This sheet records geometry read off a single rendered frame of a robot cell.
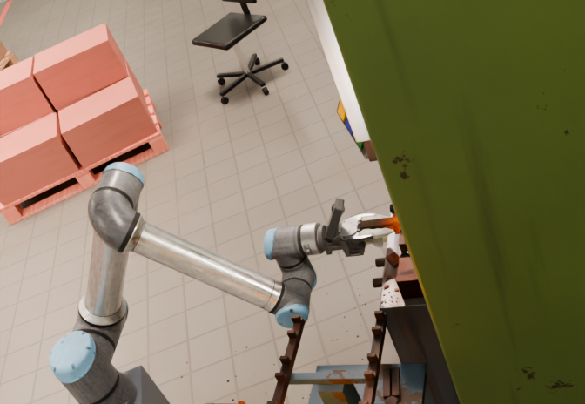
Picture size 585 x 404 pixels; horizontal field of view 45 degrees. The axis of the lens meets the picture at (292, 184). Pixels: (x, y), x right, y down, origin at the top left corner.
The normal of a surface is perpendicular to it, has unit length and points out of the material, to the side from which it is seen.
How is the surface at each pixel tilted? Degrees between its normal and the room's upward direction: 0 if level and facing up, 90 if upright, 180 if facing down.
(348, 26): 90
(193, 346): 0
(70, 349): 5
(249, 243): 0
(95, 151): 90
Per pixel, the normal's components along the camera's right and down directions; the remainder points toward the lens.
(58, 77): 0.26, 0.50
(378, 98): -0.18, 0.64
